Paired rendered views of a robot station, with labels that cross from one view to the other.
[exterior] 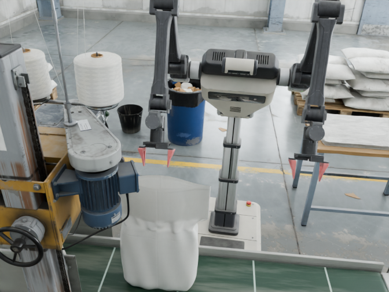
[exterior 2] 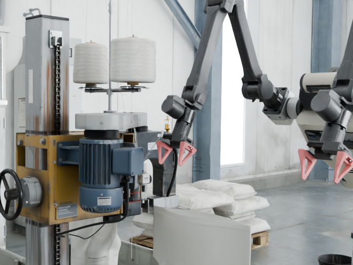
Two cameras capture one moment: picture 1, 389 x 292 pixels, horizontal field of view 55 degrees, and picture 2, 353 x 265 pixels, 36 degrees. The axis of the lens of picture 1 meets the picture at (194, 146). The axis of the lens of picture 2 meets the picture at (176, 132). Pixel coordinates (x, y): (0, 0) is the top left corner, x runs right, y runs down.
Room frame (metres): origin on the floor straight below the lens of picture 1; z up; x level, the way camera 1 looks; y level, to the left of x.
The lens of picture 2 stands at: (-0.12, -1.09, 1.45)
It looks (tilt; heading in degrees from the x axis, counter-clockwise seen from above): 3 degrees down; 42
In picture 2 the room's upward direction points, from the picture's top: 1 degrees clockwise
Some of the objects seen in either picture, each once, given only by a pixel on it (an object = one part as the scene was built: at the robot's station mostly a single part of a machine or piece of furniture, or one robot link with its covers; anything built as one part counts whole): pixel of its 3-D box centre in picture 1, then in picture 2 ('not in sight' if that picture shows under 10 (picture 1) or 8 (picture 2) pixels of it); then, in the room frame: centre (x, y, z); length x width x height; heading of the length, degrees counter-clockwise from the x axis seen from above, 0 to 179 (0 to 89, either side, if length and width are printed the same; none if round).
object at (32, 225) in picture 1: (26, 232); (27, 191); (0.96, 0.58, 1.14); 0.11 x 0.06 x 0.11; 86
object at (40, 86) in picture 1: (28, 73); (91, 63); (1.27, 0.61, 1.61); 0.15 x 0.14 x 0.17; 86
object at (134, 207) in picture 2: not in sight; (128, 207); (1.36, 0.48, 1.04); 0.08 x 0.06 x 0.05; 176
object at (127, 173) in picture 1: (127, 179); (128, 164); (1.14, 0.25, 1.25); 0.10 x 0.08 x 0.12; 21
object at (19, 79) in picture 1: (21, 77); (56, 39); (1.05, 0.52, 1.68); 0.05 x 0.03 x 0.06; 176
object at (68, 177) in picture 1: (72, 182); (78, 153); (1.08, 0.43, 1.27); 0.12 x 0.09 x 0.09; 176
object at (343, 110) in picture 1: (338, 101); not in sight; (4.77, -1.97, 0.07); 1.20 x 0.82 x 0.14; 84
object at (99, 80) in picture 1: (99, 78); (133, 61); (1.25, 0.35, 1.61); 0.17 x 0.17 x 0.17
